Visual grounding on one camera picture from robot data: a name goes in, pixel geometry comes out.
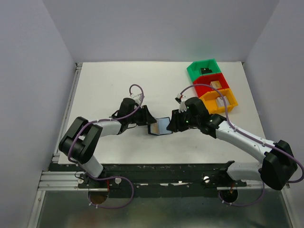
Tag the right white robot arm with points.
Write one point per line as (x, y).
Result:
(275, 161)

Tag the green plastic bin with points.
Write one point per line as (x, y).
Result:
(194, 68)

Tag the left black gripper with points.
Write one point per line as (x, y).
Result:
(144, 115)

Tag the red plastic bin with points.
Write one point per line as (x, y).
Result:
(201, 90)

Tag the black leather card holder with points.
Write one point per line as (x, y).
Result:
(159, 126)

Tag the aluminium extrusion rail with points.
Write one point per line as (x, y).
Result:
(56, 153)

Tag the yellow plastic bin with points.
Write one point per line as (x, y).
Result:
(214, 102)

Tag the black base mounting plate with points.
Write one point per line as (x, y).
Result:
(163, 180)

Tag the black part in green bin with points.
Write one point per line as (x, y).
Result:
(205, 71)

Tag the white box in red bin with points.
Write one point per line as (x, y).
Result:
(216, 84)

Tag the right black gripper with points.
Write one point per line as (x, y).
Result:
(178, 120)

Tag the white box in yellow bin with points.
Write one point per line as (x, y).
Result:
(221, 102)

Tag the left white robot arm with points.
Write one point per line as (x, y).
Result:
(80, 140)

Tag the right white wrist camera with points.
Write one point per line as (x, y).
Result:
(181, 99)

